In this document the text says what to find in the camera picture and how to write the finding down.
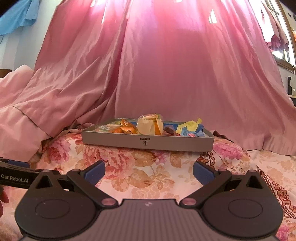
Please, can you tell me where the pink duvet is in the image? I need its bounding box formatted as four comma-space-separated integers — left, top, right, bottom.
1, 64, 97, 162

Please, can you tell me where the person's left hand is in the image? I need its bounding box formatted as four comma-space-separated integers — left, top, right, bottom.
0, 186, 9, 217

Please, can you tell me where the wooden headboard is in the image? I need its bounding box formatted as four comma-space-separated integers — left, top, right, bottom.
0, 69, 12, 78

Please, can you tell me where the round biscuit pack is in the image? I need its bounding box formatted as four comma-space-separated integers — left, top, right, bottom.
96, 123, 121, 133

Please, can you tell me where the light blue candy packet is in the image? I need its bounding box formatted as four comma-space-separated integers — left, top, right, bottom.
181, 127, 205, 138

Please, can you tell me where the pink curtain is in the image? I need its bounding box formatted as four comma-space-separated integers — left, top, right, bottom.
14, 1, 295, 155

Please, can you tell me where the red dried meat packet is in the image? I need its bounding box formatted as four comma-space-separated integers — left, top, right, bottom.
162, 126, 180, 136

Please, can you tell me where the gold foil snack packet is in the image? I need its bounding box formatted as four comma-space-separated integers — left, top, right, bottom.
119, 119, 138, 135

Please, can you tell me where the small orange mandarin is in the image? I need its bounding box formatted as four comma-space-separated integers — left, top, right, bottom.
112, 128, 124, 133

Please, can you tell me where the packaged bread loaf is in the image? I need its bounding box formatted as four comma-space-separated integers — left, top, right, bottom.
137, 113, 164, 136

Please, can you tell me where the grey tray with painted liner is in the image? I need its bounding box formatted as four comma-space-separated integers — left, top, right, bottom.
81, 118, 214, 152

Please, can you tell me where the blue cloth on wall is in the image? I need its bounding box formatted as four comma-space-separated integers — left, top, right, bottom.
1, 0, 40, 36

